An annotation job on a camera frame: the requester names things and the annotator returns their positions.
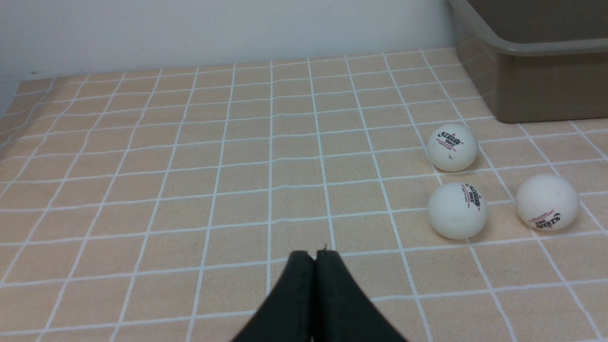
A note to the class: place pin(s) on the olive plastic bin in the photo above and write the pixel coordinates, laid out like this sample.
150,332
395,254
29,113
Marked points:
535,61

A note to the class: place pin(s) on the checkered beige tablecloth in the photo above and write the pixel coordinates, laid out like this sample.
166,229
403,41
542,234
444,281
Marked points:
161,205

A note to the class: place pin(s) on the white ball lower left plain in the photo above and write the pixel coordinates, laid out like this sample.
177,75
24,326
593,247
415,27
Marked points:
547,202

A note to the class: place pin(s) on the white ball upper left group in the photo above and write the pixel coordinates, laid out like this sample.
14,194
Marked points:
452,147

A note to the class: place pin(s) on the white ball lower left logo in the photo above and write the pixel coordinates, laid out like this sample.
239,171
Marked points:
457,210

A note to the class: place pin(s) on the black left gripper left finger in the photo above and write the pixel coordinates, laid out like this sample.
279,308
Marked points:
285,315

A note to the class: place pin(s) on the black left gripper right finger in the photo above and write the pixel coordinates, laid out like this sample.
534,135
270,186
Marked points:
342,312

